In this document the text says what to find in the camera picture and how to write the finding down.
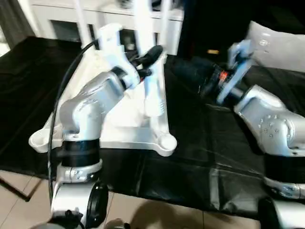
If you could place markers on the white plastic table leg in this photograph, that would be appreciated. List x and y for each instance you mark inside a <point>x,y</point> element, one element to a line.
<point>143,24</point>
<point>82,21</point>
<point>165,26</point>

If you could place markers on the white plastic table top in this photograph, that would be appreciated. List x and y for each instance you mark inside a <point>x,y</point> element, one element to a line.
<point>133,124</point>

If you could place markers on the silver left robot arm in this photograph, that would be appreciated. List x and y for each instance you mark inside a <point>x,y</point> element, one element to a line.
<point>90,109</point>

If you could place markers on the white glass-door cabinet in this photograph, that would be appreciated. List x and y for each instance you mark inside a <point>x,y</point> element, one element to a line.
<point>109,16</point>

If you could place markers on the grey cushion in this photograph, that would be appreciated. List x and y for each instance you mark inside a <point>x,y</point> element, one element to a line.
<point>279,45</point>

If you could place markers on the grey window curtain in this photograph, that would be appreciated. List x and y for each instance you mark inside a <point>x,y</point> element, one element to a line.
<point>12,21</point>

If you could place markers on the black table frame leg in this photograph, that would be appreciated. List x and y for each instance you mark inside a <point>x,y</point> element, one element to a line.
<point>16,188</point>

